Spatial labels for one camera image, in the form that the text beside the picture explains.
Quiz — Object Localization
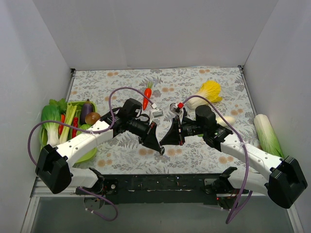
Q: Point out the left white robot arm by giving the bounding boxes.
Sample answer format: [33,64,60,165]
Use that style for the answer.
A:
[35,98,164,194]

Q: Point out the bok choy toy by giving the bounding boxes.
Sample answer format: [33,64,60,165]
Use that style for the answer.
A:
[41,105,61,147]

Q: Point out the floral tablecloth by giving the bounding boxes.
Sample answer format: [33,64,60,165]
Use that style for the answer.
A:
[69,67,259,174]

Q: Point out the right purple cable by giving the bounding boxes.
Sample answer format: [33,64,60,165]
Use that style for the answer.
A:
[179,96,253,224]

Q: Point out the red chili pepper toy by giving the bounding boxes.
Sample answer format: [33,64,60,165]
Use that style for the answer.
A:
[71,117,79,138]

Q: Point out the small brass padlock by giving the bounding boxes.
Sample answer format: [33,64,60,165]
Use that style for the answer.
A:
[159,147,165,155]

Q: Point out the green leafy lettuce toy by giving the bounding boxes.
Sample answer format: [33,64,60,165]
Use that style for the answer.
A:
[49,98,67,115]

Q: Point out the large green napa cabbage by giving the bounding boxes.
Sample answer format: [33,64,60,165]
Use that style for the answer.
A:
[254,114,284,158]

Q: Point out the green round cabbage toy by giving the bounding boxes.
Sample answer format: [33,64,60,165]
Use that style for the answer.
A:
[80,124,92,130]

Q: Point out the purple eggplant toy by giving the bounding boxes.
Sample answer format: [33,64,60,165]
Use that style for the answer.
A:
[80,99,94,125]

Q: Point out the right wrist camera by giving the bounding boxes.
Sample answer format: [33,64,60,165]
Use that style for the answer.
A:
[174,102,184,123]

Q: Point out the green plastic tray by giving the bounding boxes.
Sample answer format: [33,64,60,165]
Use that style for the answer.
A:
[39,101,97,164]

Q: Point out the celery stalk toy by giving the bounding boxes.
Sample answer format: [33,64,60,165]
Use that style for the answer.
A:
[59,102,77,144]

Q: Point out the yellow napa cabbage toy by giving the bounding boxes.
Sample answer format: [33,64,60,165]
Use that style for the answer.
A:
[186,80,223,110]

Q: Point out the orange toy carrot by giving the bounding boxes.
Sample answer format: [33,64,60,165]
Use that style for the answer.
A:
[142,81,155,110]

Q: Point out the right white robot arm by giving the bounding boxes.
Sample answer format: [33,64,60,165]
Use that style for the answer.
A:
[160,103,308,209]

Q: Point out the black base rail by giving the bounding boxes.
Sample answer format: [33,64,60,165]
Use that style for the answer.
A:
[72,173,253,207]

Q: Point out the black padlock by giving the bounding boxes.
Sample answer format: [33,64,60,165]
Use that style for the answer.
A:
[170,103,178,115]

